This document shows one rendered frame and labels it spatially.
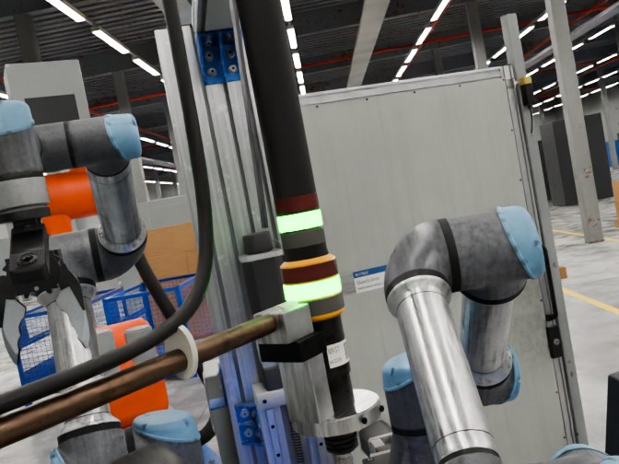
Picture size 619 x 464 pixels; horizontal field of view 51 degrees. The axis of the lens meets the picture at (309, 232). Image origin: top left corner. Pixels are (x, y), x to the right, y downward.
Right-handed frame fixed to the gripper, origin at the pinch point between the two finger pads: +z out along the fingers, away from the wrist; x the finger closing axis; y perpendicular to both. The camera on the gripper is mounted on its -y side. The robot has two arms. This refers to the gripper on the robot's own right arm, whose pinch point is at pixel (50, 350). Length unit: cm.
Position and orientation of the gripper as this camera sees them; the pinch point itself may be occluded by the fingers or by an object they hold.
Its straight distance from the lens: 99.8
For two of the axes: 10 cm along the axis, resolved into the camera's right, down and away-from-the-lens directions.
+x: -9.4, 1.9, -2.8
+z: 1.8, 9.8, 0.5
